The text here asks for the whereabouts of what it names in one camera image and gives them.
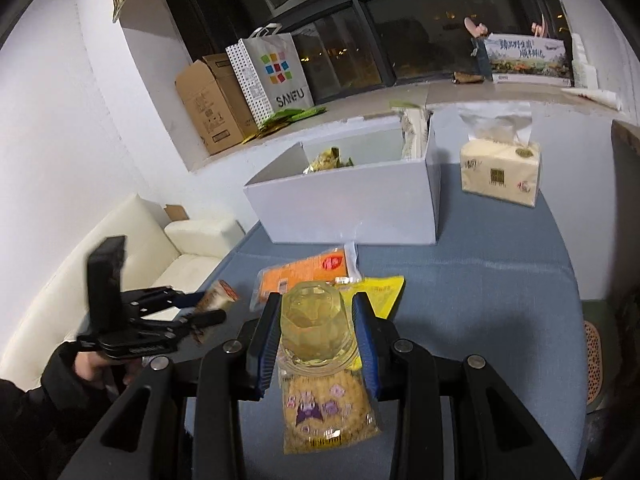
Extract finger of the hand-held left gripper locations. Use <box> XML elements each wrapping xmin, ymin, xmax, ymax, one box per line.
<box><xmin>149</xmin><ymin>309</ymin><xmax>227</xmax><ymax>342</ymax></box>
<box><xmin>136</xmin><ymin>285</ymin><xmax>211</xmax><ymax>319</ymax></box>

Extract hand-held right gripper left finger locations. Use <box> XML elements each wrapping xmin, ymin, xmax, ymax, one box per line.
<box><xmin>57</xmin><ymin>292</ymin><xmax>283</xmax><ymax>480</ymax></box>

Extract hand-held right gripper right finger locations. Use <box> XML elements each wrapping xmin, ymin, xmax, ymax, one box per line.
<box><xmin>350</xmin><ymin>291</ymin><xmax>576</xmax><ymax>480</ymax></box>

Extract small brown rice cake packet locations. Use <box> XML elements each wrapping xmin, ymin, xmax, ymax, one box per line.
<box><xmin>199</xmin><ymin>279</ymin><xmax>239</xmax><ymax>314</ymax></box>

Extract clear jelly cup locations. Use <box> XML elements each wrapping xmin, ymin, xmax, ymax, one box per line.
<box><xmin>279</xmin><ymin>281</ymin><xmax>362</xmax><ymax>377</ymax></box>

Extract yellow snack packet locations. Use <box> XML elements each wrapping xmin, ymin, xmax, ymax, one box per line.
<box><xmin>339</xmin><ymin>275</ymin><xmax>406</xmax><ymax>319</ymax></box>

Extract yellow noodle pack purple print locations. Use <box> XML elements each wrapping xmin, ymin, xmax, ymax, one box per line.
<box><xmin>281</xmin><ymin>360</ymin><xmax>384</xmax><ymax>456</ymax></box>

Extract orange snack packet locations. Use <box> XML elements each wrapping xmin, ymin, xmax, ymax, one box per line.
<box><xmin>249</xmin><ymin>246</ymin><xmax>362</xmax><ymax>312</ymax></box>

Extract white cardboard box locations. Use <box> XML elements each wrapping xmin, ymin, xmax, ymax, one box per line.
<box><xmin>243</xmin><ymin>109</ymin><xmax>441</xmax><ymax>246</ymax></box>

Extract snack packets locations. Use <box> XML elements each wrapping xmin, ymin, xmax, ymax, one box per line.
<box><xmin>301</xmin><ymin>146</ymin><xmax>357</xmax><ymax>174</ymax></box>

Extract long white cookie pack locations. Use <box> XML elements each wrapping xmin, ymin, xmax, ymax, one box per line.
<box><xmin>399</xmin><ymin>107</ymin><xmax>431</xmax><ymax>159</ymax></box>

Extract person's left forearm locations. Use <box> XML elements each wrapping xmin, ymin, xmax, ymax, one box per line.
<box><xmin>0</xmin><ymin>342</ymin><xmax>123</xmax><ymax>480</ymax></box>

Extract person's left hand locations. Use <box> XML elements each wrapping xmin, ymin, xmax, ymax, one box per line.
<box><xmin>74</xmin><ymin>350</ymin><xmax>144</xmax><ymax>388</ymax></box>

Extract white sofa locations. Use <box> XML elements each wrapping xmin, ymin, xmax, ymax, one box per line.
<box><xmin>0</xmin><ymin>192</ymin><xmax>246</xmax><ymax>392</ymax></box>

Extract blue grey tablecloth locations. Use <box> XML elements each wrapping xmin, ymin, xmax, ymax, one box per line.
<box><xmin>182</xmin><ymin>157</ymin><xmax>586</xmax><ymax>480</ymax></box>

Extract brown cardboard box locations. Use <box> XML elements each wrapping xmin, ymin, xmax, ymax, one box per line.
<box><xmin>174</xmin><ymin>53</ymin><xmax>259</xmax><ymax>157</ymax></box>

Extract pile of green sachets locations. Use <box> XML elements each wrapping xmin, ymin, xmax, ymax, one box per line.
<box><xmin>243</xmin><ymin>104</ymin><xmax>327</xmax><ymax>144</ymax></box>

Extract yellow tissue pack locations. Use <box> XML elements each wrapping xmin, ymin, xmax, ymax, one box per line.
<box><xmin>458</xmin><ymin>114</ymin><xmax>543</xmax><ymax>209</ymax></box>

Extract orange mesh object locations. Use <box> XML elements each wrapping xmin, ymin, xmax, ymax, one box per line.
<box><xmin>583</xmin><ymin>319</ymin><xmax>606</xmax><ymax>406</ymax></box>

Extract white shopping bag coloured squares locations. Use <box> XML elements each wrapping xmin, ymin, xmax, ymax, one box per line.
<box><xmin>225</xmin><ymin>24</ymin><xmax>315</xmax><ymax>129</ymax></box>

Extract printed tissue box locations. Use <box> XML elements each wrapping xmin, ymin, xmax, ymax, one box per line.
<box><xmin>483</xmin><ymin>34</ymin><xmax>573</xmax><ymax>86</ymax></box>

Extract dark window frame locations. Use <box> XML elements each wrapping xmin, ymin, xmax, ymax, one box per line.
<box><xmin>150</xmin><ymin>0</ymin><xmax>571</xmax><ymax>106</ymax></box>

